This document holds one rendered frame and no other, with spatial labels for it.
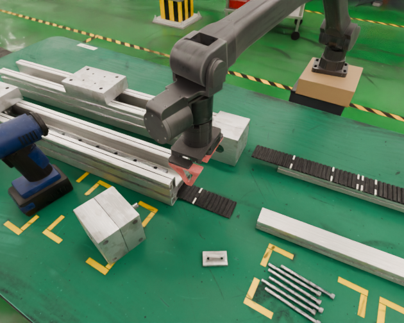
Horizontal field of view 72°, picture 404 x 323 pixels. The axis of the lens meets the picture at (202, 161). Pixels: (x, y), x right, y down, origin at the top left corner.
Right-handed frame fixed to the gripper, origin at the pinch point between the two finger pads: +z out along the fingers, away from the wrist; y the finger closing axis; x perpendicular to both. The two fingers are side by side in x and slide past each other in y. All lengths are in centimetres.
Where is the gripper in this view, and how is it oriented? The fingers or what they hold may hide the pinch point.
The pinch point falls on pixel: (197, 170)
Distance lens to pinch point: 60.7
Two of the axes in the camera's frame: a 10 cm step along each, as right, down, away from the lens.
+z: -0.1, 7.1, 7.0
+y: -4.3, 6.3, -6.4
